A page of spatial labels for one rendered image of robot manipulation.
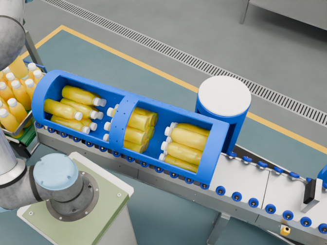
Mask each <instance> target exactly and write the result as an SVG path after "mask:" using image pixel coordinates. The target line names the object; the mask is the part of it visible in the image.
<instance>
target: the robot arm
mask: <svg viewBox="0 0 327 245"><path fill-rule="evenodd" d="M32 1H33V0H0V72H1V71H2V70H4V69H5V68H7V67H8V66H9V65H10V64H12V63H13V62H14V61H15V60H16V58H17V57H18V56H19V54H20V53H21V51H22V49H23V47H24V44H25V38H26V33H25V30H24V28H23V26H22V25H23V15H24V6H25V3H28V2H32ZM93 195H94V190H93V186H92V184H91V182H90V181H89V179H88V178H86V177H85V176H84V175H81V174H80V172H79V170H78V168H77V166H76V164H75V163H74V162H73V161H72V160H71V159H70V158H69V157H68V156H66V155H64V154H60V153H53V154H48V155H45V156H44V157H42V158H41V159H40V161H38V162H37V163H36V164H35V165H32V166H28V167H27V166H26V164H25V162H24V161H23V160H22V159H20V158H16V156H15V154H14V152H13V150H12V148H11V146H10V144H9V142H8V140H7V138H6V136H5V134H4V132H3V130H2V128H1V126H0V212H5V211H12V210H15V209H18V208H21V207H25V206H28V205H31V204H35V203H38V202H41V201H45V200H48V199H50V202H51V205H52V207H53V208H54V209H55V210H56V211H57V212H58V213H59V214H62V215H65V216H73V215H77V214H79V213H81V212H83V211H84V210H85V209H86V208H87V207H88V206H89V205H90V203H91V202H92V199H93Z"/></svg>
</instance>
